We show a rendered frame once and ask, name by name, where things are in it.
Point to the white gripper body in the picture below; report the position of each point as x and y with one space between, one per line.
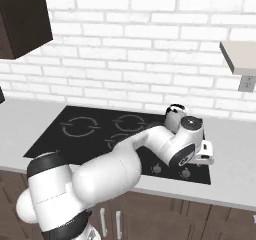
205 159

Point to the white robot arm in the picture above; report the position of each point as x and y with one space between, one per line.
106 174

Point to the black stove knob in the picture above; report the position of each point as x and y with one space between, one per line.
185 173
156 168

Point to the black stove hob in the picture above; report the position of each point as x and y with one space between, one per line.
83 127

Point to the brown cabinet door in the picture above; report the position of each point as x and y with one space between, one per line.
146 217
10 200
220 224
107 229

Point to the black appliance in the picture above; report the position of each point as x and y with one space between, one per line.
1 95

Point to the grey wall outlet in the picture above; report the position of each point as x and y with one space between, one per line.
247 83

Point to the beige wall shelf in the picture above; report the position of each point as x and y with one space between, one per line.
241 55

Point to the dark brown wall cupboard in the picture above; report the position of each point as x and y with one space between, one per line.
20 17

